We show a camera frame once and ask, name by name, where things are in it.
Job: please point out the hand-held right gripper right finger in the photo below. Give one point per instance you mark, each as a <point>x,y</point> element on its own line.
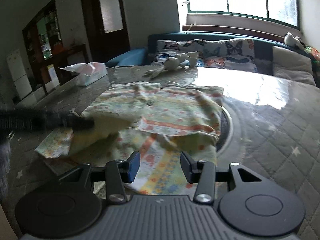
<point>186,166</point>

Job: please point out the dark wooden side table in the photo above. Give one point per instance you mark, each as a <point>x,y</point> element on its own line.
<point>75,51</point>

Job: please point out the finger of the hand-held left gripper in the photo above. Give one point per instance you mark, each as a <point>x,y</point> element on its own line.
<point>81,124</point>

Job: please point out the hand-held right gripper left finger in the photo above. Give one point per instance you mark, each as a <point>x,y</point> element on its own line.
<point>133,166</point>

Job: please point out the panda plush toy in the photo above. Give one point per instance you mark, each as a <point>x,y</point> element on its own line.
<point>291,38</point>

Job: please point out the colourful plush toy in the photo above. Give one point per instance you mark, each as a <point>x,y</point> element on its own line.
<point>312,52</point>

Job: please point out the round dark table insert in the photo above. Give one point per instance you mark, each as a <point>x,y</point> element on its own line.
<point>226,130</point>

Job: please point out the white refrigerator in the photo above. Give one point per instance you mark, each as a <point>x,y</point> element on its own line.
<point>20,80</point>

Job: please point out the white plush toy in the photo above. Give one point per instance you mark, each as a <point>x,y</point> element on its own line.
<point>172,63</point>

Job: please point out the teal sofa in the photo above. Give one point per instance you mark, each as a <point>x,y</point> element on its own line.
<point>175,35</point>

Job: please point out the white pink tissue pack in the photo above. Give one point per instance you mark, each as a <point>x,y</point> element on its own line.
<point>92,76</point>

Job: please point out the dark wooden display cabinet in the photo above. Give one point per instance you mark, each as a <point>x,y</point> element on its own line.
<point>50,30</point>

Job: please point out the floral patterned jacket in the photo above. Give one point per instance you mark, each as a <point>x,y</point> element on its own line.
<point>175,115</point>

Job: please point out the dark wooden door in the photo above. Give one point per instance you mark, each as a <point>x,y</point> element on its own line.
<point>112,43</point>

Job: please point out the grey cushion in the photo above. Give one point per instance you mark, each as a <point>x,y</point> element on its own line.
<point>292,65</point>

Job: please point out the butterfly print cushion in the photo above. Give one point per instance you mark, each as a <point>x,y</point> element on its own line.
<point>180,46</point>
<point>232,47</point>

